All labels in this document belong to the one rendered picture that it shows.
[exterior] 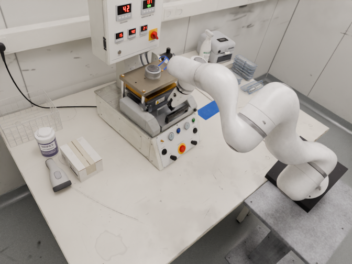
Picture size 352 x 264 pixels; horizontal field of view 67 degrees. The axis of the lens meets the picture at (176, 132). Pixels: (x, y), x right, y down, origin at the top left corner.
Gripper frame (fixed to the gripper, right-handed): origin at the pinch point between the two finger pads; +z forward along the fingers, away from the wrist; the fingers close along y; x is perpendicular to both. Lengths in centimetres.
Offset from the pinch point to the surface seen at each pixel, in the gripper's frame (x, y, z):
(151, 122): -1.5, -14.4, 1.4
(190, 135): -15.4, 8.0, 14.4
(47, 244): -7, -70, 105
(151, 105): 5.3, -9.8, -0.4
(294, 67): -13, 238, 67
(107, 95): 29.6, -13.8, 19.4
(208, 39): 35, 79, 15
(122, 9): 38.7, -8.3, -26.8
